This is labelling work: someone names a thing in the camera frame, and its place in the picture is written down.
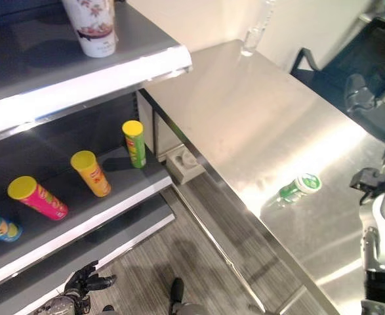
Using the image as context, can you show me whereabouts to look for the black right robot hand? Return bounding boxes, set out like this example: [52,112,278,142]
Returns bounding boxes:
[344,73,385,145]

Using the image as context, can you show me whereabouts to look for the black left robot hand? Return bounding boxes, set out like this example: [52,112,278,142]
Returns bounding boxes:
[63,260,118,300]

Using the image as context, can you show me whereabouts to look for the black chair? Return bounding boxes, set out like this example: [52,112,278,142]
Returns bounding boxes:
[289,14,385,111]

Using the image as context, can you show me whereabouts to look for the pink chip can yellow lid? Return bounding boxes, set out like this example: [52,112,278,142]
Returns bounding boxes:
[7,175,70,221]

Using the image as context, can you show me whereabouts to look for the dark right robot foot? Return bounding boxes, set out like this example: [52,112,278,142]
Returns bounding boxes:
[169,278,185,306]

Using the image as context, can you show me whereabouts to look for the orange chip can yellow lid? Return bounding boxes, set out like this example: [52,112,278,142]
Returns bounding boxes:
[70,150,111,198]

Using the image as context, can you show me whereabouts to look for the green bottle white cap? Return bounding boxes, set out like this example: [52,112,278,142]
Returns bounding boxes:
[260,173,322,211]

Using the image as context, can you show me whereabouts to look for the clear plastic bottle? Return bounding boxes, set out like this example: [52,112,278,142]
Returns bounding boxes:
[240,0,275,58]

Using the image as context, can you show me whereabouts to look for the green chip can yellow lid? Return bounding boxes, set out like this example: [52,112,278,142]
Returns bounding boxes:
[121,120,147,169]

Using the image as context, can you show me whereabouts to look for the grey metal shelf unit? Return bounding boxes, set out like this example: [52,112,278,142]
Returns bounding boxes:
[0,0,193,315]

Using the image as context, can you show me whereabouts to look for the white floral paper cup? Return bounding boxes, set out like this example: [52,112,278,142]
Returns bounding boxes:
[60,0,119,59]

